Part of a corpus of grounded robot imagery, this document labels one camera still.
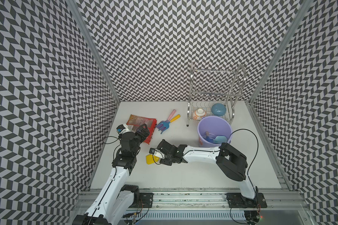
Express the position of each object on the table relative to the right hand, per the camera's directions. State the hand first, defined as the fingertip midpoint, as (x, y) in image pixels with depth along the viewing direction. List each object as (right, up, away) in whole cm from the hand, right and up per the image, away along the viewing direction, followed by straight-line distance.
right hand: (164, 155), depth 88 cm
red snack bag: (-23, +21, +14) cm, 34 cm away
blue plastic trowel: (+34, +10, 0) cm, 35 cm away
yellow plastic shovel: (-9, -2, -2) cm, 9 cm away
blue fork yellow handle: (-1, +19, +16) cm, 25 cm away
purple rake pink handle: (+3, +24, +17) cm, 29 cm away
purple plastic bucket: (+34, +15, +8) cm, 38 cm away
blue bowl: (+39, +30, +16) cm, 52 cm away
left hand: (-13, +17, -8) cm, 23 cm away
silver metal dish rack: (+30, +39, -6) cm, 50 cm away
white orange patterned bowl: (+24, +26, +12) cm, 38 cm away
